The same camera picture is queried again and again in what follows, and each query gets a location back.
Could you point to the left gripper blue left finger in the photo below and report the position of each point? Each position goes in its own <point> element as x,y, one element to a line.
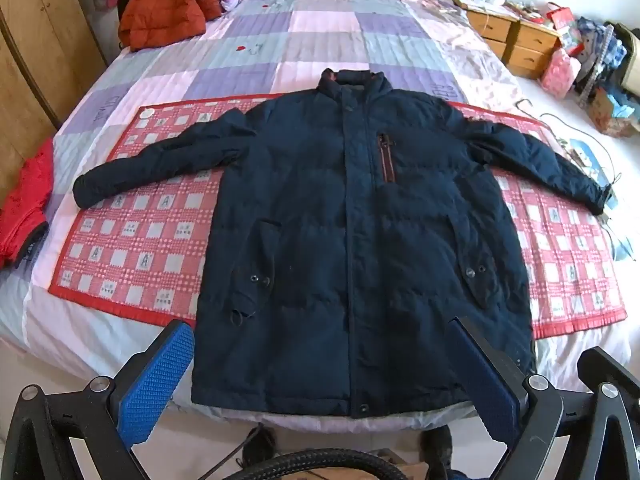
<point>110,415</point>

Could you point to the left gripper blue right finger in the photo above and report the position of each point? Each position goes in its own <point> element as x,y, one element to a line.
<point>527,414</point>

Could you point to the navy blue padded jacket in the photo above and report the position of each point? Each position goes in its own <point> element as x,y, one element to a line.
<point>353,222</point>

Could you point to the red checkered blanket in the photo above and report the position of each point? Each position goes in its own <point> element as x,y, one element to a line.
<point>145,249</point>

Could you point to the red garment at bedside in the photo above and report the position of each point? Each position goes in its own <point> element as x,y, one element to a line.
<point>23,221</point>

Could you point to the pink red gift bag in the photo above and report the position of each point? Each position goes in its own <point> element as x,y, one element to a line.
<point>560,74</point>

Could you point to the clutter pile of bags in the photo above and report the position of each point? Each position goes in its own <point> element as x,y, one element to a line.
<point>603,49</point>

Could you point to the wooden wardrobe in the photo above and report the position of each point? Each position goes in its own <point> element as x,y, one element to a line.
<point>49,61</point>

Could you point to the wooden nightstand drawers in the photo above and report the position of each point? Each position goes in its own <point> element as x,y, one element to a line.
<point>524,48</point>

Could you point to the purple pink patchwork bed quilt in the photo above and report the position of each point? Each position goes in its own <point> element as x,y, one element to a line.
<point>260,47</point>

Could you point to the orange red puffer jacket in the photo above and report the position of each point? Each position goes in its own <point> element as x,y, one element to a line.
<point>159,23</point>

